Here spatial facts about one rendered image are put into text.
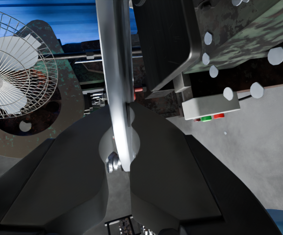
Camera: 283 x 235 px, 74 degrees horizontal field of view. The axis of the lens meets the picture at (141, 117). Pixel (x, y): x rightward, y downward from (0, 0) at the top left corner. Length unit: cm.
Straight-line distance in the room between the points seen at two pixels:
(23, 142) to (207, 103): 137
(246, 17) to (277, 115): 86
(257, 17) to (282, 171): 99
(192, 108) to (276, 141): 75
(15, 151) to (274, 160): 164
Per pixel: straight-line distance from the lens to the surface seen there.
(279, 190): 128
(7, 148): 165
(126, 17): 29
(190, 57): 18
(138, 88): 57
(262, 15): 32
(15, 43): 107
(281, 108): 113
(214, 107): 51
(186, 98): 53
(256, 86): 31
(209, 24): 39
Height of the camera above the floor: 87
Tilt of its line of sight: 14 degrees down
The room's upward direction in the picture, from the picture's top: 100 degrees counter-clockwise
